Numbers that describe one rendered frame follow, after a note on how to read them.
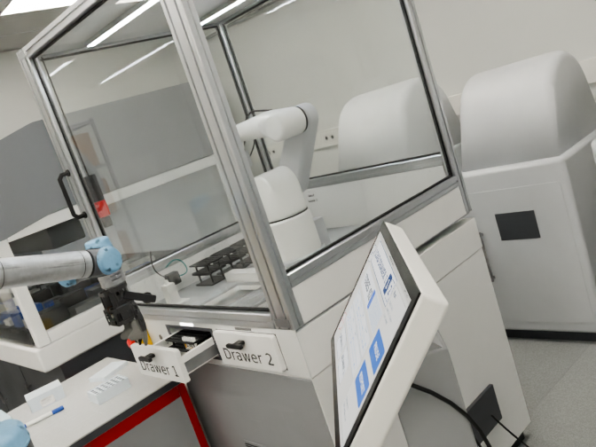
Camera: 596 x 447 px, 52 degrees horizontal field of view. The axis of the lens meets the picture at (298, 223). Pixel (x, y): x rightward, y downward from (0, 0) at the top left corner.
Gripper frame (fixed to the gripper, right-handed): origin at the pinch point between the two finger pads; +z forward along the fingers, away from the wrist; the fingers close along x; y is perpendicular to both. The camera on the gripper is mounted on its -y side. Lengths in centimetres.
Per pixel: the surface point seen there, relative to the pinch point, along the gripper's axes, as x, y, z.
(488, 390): 56, -88, 63
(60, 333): -80, -3, 4
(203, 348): 12.7, -11.6, 8.3
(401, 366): 121, 18, -14
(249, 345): 34.7, -14.0, 6.6
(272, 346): 45.6, -14.0, 6.0
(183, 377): 14.0, -1.0, 12.1
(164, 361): 6.0, -1.1, 7.4
